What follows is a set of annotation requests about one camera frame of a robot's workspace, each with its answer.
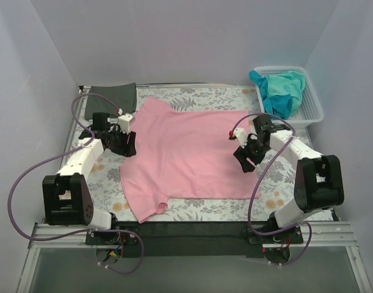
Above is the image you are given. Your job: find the pink t-shirt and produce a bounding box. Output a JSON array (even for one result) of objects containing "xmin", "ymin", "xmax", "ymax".
[{"xmin": 120, "ymin": 97, "xmax": 258, "ymax": 223}]

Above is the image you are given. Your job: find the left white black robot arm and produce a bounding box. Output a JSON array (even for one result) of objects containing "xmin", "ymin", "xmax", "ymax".
[{"xmin": 42, "ymin": 112, "xmax": 136, "ymax": 230}]

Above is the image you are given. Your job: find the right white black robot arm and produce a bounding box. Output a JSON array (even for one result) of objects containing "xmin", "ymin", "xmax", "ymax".
[{"xmin": 229, "ymin": 112, "xmax": 344, "ymax": 237}]

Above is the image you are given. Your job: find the floral patterned table mat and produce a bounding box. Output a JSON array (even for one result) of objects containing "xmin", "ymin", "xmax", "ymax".
[{"xmin": 50, "ymin": 85, "xmax": 334, "ymax": 222}]

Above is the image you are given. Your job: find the folded dark grey t-shirt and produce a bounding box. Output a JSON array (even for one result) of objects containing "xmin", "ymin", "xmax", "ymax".
[{"xmin": 84, "ymin": 83, "xmax": 137, "ymax": 121}]

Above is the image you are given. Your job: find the teal t-shirt in basket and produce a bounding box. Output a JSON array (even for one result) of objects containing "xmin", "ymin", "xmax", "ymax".
[{"xmin": 249, "ymin": 70, "xmax": 306, "ymax": 120}]

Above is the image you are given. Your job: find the white plastic basket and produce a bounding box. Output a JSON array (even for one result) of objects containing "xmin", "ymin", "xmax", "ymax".
[{"xmin": 254, "ymin": 65, "xmax": 324, "ymax": 129}]

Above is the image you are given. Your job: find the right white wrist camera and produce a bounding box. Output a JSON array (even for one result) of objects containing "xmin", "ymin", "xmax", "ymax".
[{"xmin": 229, "ymin": 128, "xmax": 248, "ymax": 148}]

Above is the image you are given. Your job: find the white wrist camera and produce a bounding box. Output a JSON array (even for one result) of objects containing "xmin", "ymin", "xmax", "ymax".
[
  {"xmin": 117, "ymin": 114, "xmax": 134, "ymax": 134},
  {"xmin": 229, "ymin": 128, "xmax": 248, "ymax": 148}
]

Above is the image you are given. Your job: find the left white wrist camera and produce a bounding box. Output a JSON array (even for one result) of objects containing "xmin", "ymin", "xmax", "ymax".
[{"xmin": 117, "ymin": 114, "xmax": 134, "ymax": 134}]

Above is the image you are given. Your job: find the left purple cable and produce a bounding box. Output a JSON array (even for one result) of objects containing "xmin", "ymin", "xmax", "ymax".
[{"xmin": 8, "ymin": 93, "xmax": 144, "ymax": 275}]

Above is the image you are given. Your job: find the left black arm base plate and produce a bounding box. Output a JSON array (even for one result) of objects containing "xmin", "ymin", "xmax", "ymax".
[{"xmin": 85, "ymin": 232, "xmax": 139, "ymax": 245}]

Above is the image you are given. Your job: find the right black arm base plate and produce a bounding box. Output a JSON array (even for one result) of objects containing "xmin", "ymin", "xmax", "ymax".
[{"xmin": 239, "ymin": 223, "xmax": 303, "ymax": 245}]

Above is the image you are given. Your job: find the aluminium frame rail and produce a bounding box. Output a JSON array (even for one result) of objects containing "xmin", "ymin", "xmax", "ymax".
[{"xmin": 32, "ymin": 221, "xmax": 357, "ymax": 247}]

